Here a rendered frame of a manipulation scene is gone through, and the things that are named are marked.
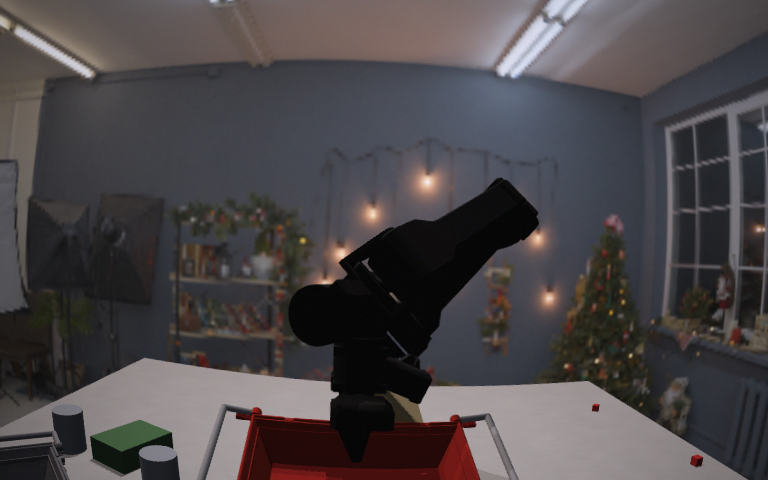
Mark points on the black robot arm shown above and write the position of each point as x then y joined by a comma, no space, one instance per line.
424,264

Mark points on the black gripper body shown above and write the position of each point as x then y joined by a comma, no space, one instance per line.
356,408

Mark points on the grey cylinder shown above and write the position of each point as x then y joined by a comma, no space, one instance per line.
69,425
159,463

